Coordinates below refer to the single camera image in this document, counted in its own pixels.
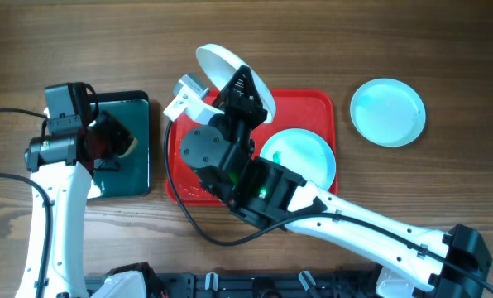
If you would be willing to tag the light blue plate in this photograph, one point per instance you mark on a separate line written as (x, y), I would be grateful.
(388, 112)
(303, 152)

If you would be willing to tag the black water tray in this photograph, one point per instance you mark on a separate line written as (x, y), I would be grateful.
(125, 176)

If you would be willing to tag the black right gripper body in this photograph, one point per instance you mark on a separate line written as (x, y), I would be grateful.
(232, 116)

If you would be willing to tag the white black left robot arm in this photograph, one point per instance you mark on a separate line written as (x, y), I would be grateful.
(61, 167)

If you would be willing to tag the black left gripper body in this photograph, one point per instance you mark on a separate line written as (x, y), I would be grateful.
(112, 136)

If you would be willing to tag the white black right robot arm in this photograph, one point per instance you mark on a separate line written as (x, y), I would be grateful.
(415, 262)

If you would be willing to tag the white round plate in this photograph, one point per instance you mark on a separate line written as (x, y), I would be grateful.
(220, 64)

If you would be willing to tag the green scouring sponge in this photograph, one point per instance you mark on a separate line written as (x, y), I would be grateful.
(128, 148)

